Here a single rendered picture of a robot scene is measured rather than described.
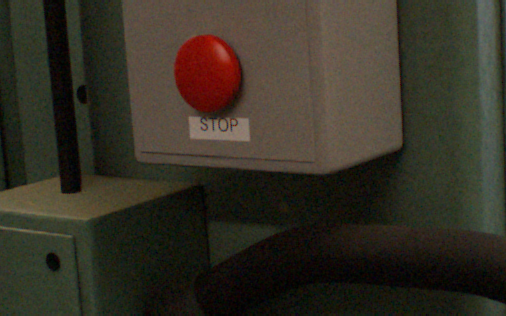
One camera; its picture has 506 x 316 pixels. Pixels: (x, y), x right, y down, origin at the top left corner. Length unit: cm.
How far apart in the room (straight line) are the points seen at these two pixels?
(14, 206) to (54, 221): 3
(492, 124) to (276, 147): 10
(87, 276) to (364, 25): 16
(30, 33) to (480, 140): 30
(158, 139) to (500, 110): 14
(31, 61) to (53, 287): 20
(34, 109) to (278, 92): 27
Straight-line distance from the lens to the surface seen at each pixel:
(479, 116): 44
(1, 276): 50
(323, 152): 40
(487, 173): 45
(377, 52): 43
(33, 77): 65
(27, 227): 49
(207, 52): 41
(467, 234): 41
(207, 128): 43
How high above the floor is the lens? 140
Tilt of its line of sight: 10 degrees down
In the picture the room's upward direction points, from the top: 4 degrees counter-clockwise
